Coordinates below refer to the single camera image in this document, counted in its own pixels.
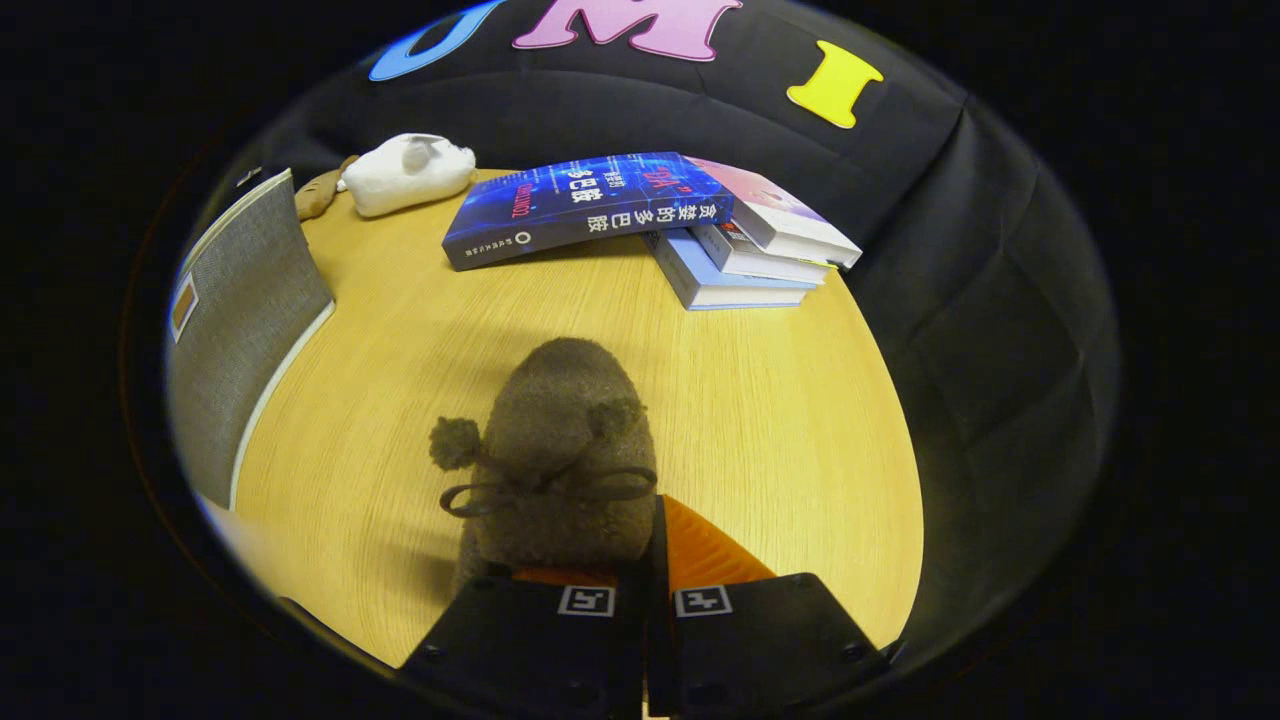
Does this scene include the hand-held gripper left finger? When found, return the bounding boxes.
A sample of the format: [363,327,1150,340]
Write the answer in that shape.
[398,567,648,720]

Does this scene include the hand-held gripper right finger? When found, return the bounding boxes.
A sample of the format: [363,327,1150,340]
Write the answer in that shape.
[646,494,893,720]

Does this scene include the brown fuzzy shoe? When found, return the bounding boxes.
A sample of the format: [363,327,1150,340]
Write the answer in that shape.
[430,337,661,601]

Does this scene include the grey fabric storage box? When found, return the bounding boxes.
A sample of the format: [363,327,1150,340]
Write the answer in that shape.
[168,168,336,511]

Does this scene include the light blue book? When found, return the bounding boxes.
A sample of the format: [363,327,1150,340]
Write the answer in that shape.
[645,230,819,311]

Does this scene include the white red-spined book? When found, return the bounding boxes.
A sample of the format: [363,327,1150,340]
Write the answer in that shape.
[692,220,836,286]

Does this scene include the black backdrop cloth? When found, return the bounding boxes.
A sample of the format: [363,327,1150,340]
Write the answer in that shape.
[200,0,1121,651]

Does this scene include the dark blue book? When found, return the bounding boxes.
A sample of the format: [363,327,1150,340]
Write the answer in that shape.
[442,152,736,272]

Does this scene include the white plush toy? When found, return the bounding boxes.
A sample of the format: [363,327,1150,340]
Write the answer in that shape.
[337,133,477,219]

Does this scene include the brown plush toy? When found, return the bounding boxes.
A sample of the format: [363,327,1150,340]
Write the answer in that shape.
[294,155,359,221]

